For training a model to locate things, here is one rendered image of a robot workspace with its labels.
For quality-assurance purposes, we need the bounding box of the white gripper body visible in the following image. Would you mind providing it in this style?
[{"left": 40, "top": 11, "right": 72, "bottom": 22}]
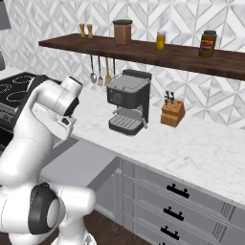
[{"left": 32, "top": 102, "right": 78, "bottom": 142}]

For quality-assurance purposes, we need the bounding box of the open grey drawer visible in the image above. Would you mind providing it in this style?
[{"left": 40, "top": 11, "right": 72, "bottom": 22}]
[{"left": 39, "top": 139, "right": 122, "bottom": 192}]

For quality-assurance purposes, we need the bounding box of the wooden knife block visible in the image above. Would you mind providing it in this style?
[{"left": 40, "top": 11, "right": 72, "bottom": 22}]
[{"left": 160, "top": 99, "right": 187, "bottom": 128}]

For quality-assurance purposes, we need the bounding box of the grey drawer front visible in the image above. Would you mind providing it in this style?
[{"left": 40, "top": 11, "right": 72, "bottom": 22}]
[
  {"left": 132, "top": 164, "right": 245, "bottom": 232},
  {"left": 131, "top": 185, "right": 245, "bottom": 245},
  {"left": 130, "top": 204, "right": 209, "bottom": 245}
]

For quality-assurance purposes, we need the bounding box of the oven front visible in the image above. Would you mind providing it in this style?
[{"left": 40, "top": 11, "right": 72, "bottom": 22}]
[{"left": 0, "top": 107, "right": 21, "bottom": 153}]

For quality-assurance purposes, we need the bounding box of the black hob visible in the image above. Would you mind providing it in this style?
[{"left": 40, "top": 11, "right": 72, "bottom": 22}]
[{"left": 0, "top": 72, "right": 62, "bottom": 113}]

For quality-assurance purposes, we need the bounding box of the hanging metal spoon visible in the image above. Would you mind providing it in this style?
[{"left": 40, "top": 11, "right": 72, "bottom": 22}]
[{"left": 89, "top": 55, "right": 98, "bottom": 85}]

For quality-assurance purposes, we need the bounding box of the hanging metal spatula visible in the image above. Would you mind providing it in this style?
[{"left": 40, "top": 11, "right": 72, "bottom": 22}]
[{"left": 97, "top": 56, "right": 104, "bottom": 87}]

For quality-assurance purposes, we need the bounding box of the hanging wooden spatula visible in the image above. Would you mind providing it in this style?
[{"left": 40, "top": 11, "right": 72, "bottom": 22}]
[{"left": 104, "top": 56, "right": 112, "bottom": 86}]

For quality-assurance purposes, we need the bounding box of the grey object beside hob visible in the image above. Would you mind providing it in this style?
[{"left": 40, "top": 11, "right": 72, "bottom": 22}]
[{"left": 0, "top": 51, "right": 6, "bottom": 72}]

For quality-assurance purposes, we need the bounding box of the hanging metal tool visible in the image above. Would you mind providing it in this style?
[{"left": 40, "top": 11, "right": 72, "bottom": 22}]
[{"left": 111, "top": 57, "right": 117, "bottom": 79}]

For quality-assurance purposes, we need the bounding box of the black and grey coffee machine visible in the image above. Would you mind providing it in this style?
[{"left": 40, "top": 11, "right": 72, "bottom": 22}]
[{"left": 105, "top": 68, "right": 153, "bottom": 137}]

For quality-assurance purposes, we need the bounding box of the small wooden shaker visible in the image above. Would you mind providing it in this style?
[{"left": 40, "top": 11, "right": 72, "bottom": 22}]
[
  {"left": 86, "top": 23, "right": 94, "bottom": 39},
  {"left": 78, "top": 22, "right": 87, "bottom": 38}
]

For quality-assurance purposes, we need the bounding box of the brown canister with black lid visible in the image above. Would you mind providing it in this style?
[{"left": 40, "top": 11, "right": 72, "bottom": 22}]
[{"left": 112, "top": 19, "right": 134, "bottom": 46}]

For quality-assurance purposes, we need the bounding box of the grey range hood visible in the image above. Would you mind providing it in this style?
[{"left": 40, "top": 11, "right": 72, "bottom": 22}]
[{"left": 0, "top": 0, "right": 12, "bottom": 31}]

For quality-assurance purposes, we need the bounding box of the yellow jar with white lid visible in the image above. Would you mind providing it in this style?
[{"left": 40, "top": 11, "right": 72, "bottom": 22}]
[{"left": 155, "top": 30, "right": 167, "bottom": 52}]

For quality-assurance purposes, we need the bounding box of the dark jar with red label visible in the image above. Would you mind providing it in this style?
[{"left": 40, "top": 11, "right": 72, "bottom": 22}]
[{"left": 198, "top": 30, "right": 218, "bottom": 58}]

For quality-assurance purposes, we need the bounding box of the dark wooden wall shelf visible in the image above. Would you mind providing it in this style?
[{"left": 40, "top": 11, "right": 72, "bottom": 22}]
[{"left": 37, "top": 33, "right": 245, "bottom": 81}]

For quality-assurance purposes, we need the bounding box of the black drawer handle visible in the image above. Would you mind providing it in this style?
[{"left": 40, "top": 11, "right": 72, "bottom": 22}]
[
  {"left": 160, "top": 225, "right": 181, "bottom": 241},
  {"left": 166, "top": 183, "right": 190, "bottom": 200},
  {"left": 163, "top": 206, "right": 186, "bottom": 222}
]

